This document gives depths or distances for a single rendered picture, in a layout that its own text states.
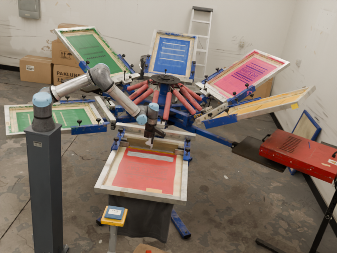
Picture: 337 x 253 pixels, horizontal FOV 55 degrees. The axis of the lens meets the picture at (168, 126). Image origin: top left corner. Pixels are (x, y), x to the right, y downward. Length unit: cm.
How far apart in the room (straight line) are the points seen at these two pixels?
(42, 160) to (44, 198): 32
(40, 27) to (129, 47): 179
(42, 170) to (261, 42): 508
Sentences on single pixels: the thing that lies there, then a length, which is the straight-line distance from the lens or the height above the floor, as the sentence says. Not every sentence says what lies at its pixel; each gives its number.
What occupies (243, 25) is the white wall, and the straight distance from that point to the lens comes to 648.
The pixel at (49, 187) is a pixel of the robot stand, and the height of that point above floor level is 77.
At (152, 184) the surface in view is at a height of 95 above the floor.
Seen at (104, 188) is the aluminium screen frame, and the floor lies 99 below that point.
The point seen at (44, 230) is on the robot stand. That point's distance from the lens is 279.
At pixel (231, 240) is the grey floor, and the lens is 337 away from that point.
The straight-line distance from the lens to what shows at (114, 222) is 192.
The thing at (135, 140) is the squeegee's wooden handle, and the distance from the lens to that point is 253.
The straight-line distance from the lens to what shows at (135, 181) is 223.
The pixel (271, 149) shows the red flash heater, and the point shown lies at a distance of 267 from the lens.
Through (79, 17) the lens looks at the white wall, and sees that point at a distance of 676.
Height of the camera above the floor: 225
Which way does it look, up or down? 25 degrees down
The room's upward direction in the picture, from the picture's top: 8 degrees clockwise
